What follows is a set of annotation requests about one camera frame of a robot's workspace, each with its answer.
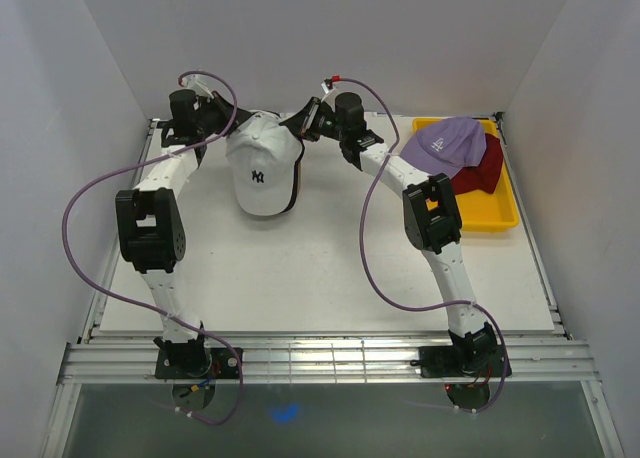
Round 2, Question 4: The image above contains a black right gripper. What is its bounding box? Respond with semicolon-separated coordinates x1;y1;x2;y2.
281;100;347;145

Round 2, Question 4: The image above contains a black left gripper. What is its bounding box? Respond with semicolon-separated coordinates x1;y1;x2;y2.
195;94;250;140

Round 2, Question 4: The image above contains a beige baseball cap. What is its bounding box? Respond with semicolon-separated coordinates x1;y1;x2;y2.
291;160;302;206

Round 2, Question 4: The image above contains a black baseball cap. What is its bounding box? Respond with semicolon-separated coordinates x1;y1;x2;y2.
280;146;305;214

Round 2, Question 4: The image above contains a white baseball cap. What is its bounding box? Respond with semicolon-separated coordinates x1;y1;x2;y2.
226;111;304;217

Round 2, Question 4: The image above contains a purple baseball cap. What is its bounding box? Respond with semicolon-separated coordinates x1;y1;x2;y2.
400;117;487;177

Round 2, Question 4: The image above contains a dark red baseball cap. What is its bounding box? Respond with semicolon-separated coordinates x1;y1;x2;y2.
451;133;504;195

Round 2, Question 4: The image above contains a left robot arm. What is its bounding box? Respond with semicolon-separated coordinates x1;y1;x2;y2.
115;89;252;378

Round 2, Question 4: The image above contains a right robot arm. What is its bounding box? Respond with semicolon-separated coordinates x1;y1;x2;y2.
281;92;509;378

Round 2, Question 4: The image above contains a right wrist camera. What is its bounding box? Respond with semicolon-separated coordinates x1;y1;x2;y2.
321;75;341;106

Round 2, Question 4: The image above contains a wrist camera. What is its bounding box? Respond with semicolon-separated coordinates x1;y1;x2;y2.
178;73;213;98
321;75;341;106

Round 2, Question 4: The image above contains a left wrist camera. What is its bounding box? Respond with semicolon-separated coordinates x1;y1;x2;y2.
178;73;213;98

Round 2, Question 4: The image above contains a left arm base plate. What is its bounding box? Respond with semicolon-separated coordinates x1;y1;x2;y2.
153;347;244;380

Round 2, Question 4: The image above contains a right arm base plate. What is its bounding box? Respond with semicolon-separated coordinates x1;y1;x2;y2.
410;345;512;378

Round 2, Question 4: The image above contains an aluminium frame rail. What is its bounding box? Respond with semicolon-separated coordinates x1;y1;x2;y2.
58;337;600;385

